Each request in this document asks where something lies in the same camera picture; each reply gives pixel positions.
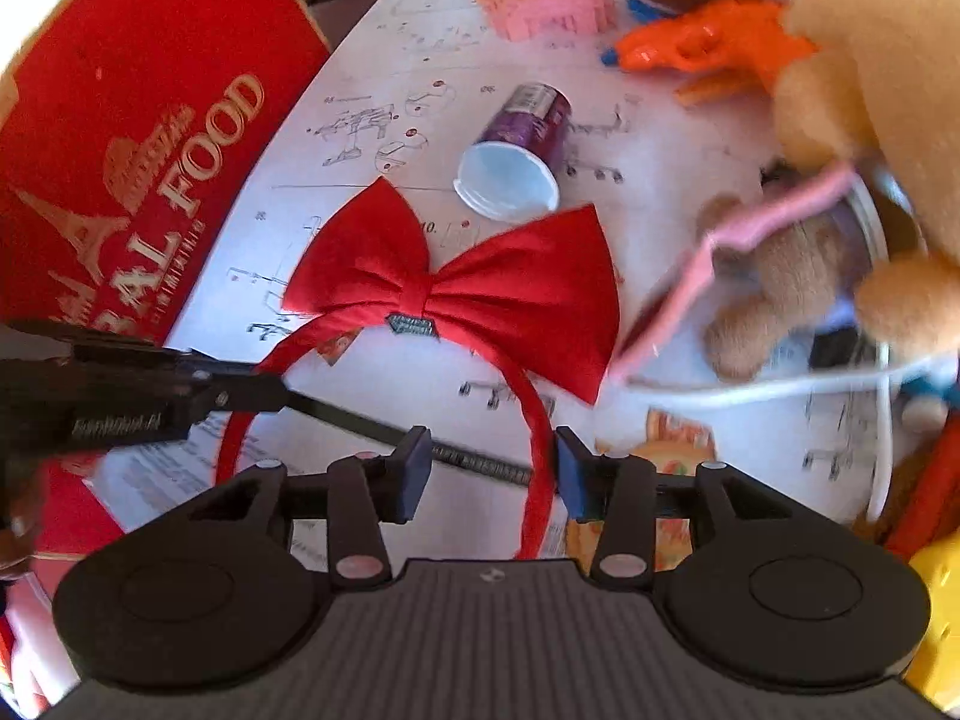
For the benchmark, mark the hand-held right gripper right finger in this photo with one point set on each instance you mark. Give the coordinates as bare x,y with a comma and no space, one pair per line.
571,474

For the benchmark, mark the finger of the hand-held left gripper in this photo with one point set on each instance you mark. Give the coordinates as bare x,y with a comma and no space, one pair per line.
337,416

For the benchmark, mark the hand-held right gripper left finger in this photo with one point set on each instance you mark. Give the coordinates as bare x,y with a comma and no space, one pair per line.
415,472

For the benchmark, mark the red bow headband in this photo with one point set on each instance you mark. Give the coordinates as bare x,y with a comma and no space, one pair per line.
517,292

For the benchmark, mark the red gift box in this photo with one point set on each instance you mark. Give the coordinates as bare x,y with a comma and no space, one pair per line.
127,127

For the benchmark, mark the pink sunglasses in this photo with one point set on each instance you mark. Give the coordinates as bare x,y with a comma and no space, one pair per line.
697,262

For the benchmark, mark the brown teddy bear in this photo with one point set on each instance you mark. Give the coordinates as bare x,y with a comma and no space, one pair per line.
787,292

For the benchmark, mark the printed paper sheet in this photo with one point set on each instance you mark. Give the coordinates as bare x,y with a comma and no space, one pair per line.
420,112

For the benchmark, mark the purple cup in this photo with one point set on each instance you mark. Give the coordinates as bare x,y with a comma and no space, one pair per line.
517,142

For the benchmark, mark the yellow plastic toy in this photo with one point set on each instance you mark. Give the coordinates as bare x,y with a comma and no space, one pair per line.
937,615

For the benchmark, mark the orange plastic toy gun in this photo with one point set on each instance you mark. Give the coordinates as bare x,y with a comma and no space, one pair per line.
720,37

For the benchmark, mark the large tan plush toy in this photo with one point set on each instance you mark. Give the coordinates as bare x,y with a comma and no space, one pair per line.
877,90

